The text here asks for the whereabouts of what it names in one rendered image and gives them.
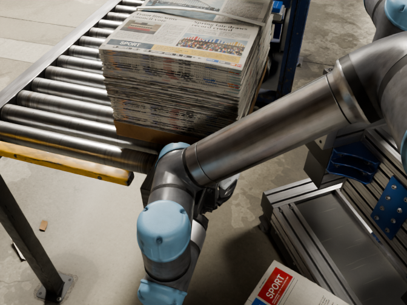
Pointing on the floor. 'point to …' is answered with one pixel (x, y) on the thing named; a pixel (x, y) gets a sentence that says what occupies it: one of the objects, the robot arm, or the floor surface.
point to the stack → (289, 289)
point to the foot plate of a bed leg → (39, 293)
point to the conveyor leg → (277, 31)
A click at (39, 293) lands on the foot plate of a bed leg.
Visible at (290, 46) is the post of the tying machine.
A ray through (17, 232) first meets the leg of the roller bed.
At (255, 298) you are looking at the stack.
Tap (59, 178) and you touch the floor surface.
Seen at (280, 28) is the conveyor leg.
